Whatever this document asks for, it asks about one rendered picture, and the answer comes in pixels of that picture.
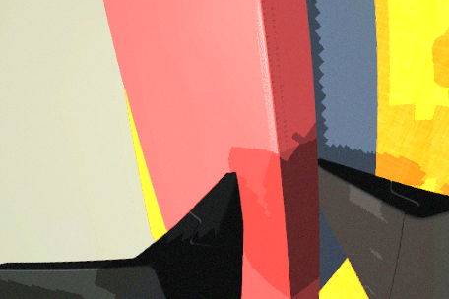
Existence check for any pink square lid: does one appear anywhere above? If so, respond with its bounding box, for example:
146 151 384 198
103 0 320 299

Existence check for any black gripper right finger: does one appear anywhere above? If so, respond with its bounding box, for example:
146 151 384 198
318 158 449 299

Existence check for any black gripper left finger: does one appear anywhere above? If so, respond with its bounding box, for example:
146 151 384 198
0 171 244 299

